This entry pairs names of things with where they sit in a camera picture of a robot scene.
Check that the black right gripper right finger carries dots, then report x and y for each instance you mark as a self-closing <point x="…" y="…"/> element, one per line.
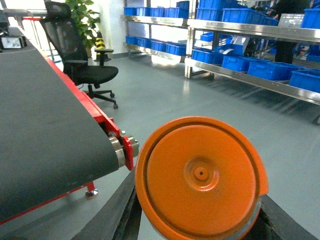
<point x="273" y="223"/>

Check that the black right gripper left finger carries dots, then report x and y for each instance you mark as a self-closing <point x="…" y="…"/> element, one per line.
<point x="119" y="218"/>

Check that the orange round cap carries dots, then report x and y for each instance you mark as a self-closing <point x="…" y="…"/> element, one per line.
<point x="198" y="178"/>

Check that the red framed conveyor belt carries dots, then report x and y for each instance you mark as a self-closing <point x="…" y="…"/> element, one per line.
<point x="54" y="140"/>

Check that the black office chair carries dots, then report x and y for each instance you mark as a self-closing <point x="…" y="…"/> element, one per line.
<point x="61" y="31"/>

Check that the green potted plant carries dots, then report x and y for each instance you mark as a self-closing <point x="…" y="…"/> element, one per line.
<point x="86" y="20"/>

